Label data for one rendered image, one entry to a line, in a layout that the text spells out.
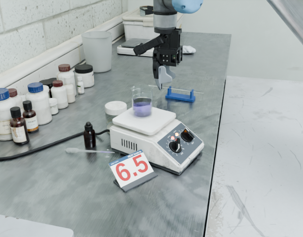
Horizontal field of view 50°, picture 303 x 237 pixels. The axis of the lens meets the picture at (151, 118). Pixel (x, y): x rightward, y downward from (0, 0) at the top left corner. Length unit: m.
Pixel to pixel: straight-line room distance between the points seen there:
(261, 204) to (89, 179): 0.37
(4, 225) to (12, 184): 0.14
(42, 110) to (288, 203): 0.68
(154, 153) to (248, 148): 0.26
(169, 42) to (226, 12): 1.10
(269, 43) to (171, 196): 1.62
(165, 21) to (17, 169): 0.59
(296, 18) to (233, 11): 1.56
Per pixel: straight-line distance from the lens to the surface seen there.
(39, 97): 0.96
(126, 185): 0.71
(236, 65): 2.20
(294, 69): 2.24
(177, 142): 0.74
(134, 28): 1.83
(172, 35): 1.05
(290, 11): 0.58
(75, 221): 0.65
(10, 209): 0.71
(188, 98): 1.11
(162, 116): 0.80
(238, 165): 0.80
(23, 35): 1.21
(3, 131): 0.93
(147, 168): 0.74
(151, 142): 0.73
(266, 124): 1.01
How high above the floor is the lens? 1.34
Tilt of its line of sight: 27 degrees down
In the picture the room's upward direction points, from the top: straight up
